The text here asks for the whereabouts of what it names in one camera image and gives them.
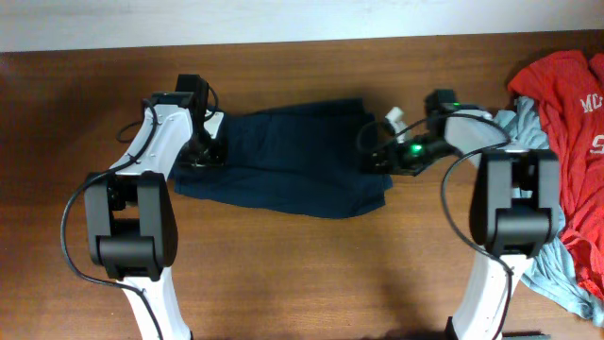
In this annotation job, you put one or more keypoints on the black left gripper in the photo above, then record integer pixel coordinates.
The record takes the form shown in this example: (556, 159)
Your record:
(206, 155)

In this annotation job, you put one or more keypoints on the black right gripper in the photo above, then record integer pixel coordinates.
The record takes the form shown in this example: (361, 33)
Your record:
(390, 145)

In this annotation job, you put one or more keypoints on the navy blue shorts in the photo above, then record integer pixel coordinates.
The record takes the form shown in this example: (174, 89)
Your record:
(300, 159)

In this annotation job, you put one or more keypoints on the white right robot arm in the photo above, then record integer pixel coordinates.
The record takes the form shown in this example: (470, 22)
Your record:
(514, 207)

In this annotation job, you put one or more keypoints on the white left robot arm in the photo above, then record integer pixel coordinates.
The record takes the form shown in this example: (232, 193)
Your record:
(131, 224)

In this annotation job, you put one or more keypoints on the red printed shirt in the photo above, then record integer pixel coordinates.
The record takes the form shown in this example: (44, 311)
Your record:
(568, 90)

